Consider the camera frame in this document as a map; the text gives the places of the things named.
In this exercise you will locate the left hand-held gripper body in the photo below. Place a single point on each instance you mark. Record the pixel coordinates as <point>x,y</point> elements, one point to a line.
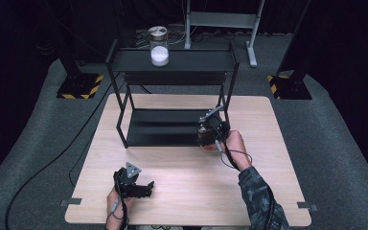
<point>128,182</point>

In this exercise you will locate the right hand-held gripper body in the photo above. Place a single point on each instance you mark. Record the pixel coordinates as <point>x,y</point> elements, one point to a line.
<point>215,126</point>

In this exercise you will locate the glass jar with brown contents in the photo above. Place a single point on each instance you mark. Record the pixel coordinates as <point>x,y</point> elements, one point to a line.
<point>209,148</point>

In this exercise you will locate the black metal shelf rack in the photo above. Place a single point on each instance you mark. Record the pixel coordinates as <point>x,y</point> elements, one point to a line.
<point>172,60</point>

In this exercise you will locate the glass jar with white powder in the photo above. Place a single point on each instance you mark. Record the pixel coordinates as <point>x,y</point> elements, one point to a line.
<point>159,54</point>

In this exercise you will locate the person's left hand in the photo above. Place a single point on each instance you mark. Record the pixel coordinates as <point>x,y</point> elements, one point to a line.
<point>115,207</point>

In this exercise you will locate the person's right hand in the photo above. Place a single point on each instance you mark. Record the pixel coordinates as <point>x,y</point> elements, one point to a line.
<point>236,147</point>

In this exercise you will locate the black stand with striped base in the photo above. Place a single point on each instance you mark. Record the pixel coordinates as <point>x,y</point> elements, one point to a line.
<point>289,87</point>
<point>80,86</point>

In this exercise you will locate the grey metal stand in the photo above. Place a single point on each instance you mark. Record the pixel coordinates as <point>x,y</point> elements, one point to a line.
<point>223,19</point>

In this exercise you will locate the grey table edge bracket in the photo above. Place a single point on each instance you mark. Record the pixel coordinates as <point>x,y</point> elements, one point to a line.
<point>71,202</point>
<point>307,206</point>

